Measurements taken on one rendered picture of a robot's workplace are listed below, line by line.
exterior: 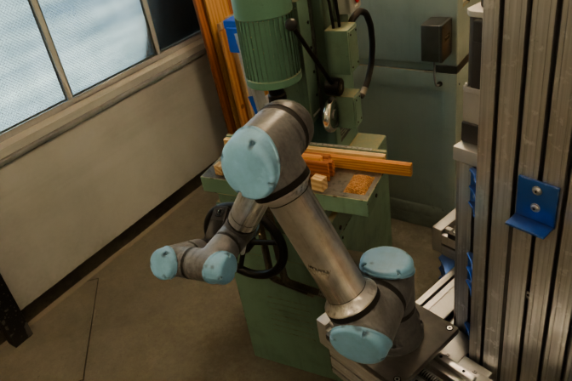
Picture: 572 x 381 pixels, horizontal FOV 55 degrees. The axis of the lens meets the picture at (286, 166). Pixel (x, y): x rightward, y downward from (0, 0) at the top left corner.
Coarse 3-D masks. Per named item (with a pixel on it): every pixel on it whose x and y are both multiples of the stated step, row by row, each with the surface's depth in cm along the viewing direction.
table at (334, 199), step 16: (208, 176) 188; (224, 176) 186; (336, 176) 176; (352, 176) 175; (384, 176) 175; (224, 192) 187; (320, 192) 170; (336, 192) 168; (368, 192) 166; (336, 208) 169; (352, 208) 166; (368, 208) 164
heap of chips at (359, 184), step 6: (354, 174) 175; (360, 174) 173; (354, 180) 170; (360, 180) 169; (366, 180) 169; (372, 180) 171; (348, 186) 168; (354, 186) 167; (360, 186) 167; (366, 186) 167; (348, 192) 167; (354, 192) 167; (360, 192) 166
